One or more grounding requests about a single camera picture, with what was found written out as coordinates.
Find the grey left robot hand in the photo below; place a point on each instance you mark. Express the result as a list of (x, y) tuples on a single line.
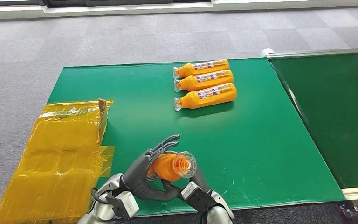
[(139, 179)]

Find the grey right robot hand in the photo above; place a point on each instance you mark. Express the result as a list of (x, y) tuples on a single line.
[(201, 179)]

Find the orange plastic bottle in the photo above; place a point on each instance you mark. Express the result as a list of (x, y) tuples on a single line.
[(210, 97), (203, 68), (206, 81), (166, 167)]

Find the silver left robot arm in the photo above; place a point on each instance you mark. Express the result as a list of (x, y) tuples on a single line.
[(105, 210)]

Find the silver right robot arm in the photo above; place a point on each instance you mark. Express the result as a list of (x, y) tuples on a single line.
[(217, 215)]

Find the green table mat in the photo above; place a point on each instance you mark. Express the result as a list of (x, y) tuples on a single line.
[(253, 139)]

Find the yellow plastic wrapped sheet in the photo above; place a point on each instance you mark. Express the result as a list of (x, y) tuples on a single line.
[(55, 167)]

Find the dark green conveyor belt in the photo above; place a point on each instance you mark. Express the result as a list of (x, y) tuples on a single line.
[(333, 117)]

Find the white window sill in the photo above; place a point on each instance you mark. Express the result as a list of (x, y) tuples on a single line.
[(166, 9)]

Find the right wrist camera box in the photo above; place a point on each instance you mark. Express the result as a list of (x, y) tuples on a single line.
[(197, 196)]

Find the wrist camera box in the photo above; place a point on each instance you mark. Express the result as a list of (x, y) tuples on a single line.
[(125, 205), (197, 196)]

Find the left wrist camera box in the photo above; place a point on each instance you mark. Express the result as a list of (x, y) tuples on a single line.
[(125, 205)]

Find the white frame corner cap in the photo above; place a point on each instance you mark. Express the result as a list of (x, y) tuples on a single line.
[(267, 52)]

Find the black window frame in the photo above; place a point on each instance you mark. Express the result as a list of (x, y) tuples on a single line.
[(120, 2)]

